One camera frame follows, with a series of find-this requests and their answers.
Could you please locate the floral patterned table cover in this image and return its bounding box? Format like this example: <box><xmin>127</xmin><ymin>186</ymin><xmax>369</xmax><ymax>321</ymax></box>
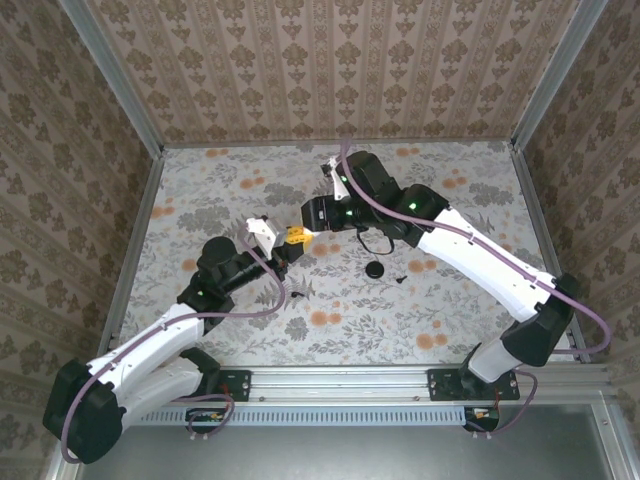
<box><xmin>124</xmin><ymin>141</ymin><xmax>577</xmax><ymax>367</ymax></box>

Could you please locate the black connector box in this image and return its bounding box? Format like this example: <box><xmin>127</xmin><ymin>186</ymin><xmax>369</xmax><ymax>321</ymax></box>
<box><xmin>185</xmin><ymin>407</ymin><xmax>226</xmax><ymax>434</ymax></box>
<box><xmin>462</xmin><ymin>405</ymin><xmax>501</xmax><ymax>434</ymax></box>

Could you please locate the aluminium front beam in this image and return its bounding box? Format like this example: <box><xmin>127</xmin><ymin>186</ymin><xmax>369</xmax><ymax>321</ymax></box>
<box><xmin>72</xmin><ymin>364</ymin><xmax>621</xmax><ymax>406</ymax></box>

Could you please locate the grey metal panel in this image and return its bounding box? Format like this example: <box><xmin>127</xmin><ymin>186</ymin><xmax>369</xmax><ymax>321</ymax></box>
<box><xmin>49</xmin><ymin>404</ymin><xmax>640</xmax><ymax>480</ymax></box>

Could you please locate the long purple left arm cable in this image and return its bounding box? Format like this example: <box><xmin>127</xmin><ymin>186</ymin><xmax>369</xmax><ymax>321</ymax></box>
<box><xmin>60</xmin><ymin>227</ymin><xmax>287</xmax><ymax>464</ymax></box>

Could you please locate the long purple arm cable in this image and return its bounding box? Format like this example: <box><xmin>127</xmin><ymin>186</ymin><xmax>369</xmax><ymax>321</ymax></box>
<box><xmin>339</xmin><ymin>138</ymin><xmax>612</xmax><ymax>355</ymax></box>
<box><xmin>60</xmin><ymin>227</ymin><xmax>287</xmax><ymax>464</ymax></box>

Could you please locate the aluminium side rail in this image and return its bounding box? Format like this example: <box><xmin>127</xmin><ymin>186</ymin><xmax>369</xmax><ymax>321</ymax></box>
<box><xmin>97</xmin><ymin>147</ymin><xmax>166</xmax><ymax>354</ymax></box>
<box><xmin>508</xmin><ymin>142</ymin><xmax>592</xmax><ymax>364</ymax></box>

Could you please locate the aluminium back rail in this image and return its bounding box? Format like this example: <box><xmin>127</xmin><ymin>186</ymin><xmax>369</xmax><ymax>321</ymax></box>
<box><xmin>160</xmin><ymin>138</ymin><xmax>516</xmax><ymax>150</ymax></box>

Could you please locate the short purple base cable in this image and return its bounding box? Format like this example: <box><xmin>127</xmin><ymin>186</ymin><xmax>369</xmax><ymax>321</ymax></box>
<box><xmin>469</xmin><ymin>367</ymin><xmax>540</xmax><ymax>442</ymax></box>
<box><xmin>186</xmin><ymin>392</ymin><xmax>236</xmax><ymax>444</ymax></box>

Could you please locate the grey slotted cable duct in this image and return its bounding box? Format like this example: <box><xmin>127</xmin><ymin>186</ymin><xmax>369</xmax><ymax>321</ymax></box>
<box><xmin>132</xmin><ymin>405</ymin><xmax>467</xmax><ymax>426</ymax></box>

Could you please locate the aluminium frame post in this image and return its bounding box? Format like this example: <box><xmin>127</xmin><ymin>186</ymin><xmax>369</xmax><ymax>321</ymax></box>
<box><xmin>509</xmin><ymin>0</ymin><xmax>611</xmax><ymax>151</ymax></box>
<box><xmin>58</xmin><ymin>0</ymin><xmax>166</xmax><ymax>157</ymax></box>

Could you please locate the long purple right arm cable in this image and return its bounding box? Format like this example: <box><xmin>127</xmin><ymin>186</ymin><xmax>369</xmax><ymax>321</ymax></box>
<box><xmin>339</xmin><ymin>138</ymin><xmax>612</xmax><ymax>355</ymax></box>

